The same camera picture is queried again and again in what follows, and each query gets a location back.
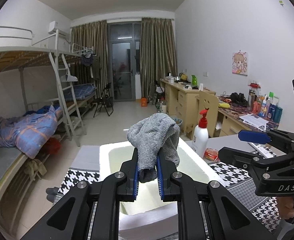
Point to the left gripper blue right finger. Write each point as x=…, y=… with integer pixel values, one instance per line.
x=168, y=191

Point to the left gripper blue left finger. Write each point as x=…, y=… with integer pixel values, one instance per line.
x=128, y=191

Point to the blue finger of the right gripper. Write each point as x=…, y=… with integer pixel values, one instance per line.
x=282, y=140
x=244, y=159

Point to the grey knitted cloth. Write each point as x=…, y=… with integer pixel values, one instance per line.
x=157, y=133

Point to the person's right hand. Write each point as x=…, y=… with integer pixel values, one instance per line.
x=285, y=207

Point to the white papers on desk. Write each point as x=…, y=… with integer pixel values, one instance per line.
x=255, y=121

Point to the white remote control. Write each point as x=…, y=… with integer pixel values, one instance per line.
x=264, y=151

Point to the blue toiletry bottle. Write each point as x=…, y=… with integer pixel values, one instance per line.
x=274, y=113

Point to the metal thermos flask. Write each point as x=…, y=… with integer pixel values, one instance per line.
x=251, y=99

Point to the white lotion pump bottle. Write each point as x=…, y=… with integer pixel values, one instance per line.
x=200, y=137

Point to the yellow object on desk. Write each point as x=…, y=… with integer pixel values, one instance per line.
x=224, y=105

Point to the red snack packet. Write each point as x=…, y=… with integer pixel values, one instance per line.
x=211, y=154

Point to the blue woven basket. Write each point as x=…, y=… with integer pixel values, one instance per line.
x=178, y=121

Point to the houndstooth table mat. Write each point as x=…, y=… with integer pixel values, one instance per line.
x=150, y=218

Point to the white floor jug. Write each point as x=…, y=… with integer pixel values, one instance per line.
x=163, y=107

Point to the wooden smiley chair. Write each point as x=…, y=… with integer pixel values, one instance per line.
x=210, y=102

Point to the orange container on floor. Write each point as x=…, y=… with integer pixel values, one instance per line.
x=143, y=102

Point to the wooden desk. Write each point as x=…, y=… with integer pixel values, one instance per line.
x=186, y=105

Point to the cartoon girl poster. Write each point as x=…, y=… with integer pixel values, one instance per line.
x=240, y=63

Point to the green bottle on desk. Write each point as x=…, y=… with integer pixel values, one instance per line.
x=194, y=80

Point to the black folding chair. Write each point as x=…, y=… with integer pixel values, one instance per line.
x=105, y=101

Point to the right brown curtain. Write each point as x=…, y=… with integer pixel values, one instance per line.
x=157, y=52

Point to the brown curtain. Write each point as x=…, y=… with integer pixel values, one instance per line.
x=157, y=52
x=90, y=40

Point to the blue plaid quilt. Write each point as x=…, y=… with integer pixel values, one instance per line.
x=29, y=133

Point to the metal bunk bed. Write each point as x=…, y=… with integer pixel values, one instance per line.
x=43, y=70

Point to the glass balcony door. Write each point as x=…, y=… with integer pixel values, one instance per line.
x=123, y=49

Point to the left brown curtain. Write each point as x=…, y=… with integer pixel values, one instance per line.
x=90, y=40

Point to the white air conditioner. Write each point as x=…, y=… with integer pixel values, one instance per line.
x=53, y=28

